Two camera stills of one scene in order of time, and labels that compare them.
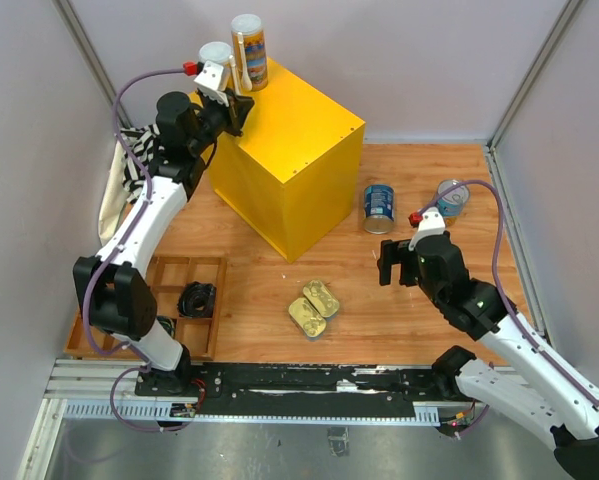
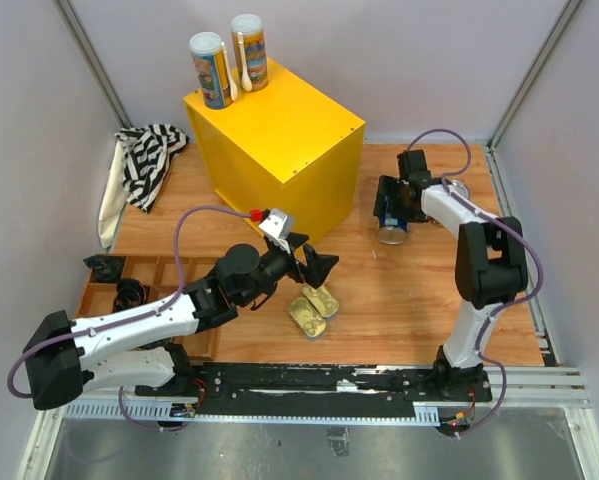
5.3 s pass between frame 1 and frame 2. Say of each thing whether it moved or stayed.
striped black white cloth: stayed
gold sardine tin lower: stayed
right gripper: moved
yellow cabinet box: stayed
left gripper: moved
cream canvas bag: stayed
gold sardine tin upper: stayed
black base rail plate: stayed
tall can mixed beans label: stayed
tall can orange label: moved
